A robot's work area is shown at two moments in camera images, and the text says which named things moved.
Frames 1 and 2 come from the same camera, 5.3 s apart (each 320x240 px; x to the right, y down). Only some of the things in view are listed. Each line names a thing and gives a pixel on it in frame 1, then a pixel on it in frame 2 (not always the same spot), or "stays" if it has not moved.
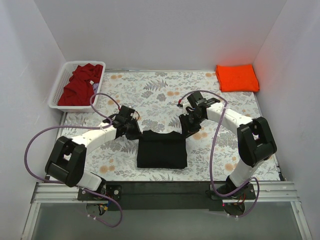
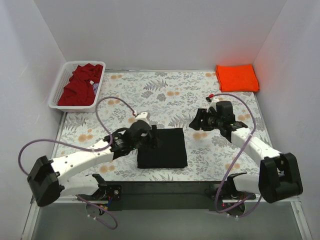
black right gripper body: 189,126 to 203,120
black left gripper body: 135,131 to 152,138
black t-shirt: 161,150 stays
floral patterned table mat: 160,98 stays
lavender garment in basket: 95,87 stays
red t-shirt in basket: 78,91 stays
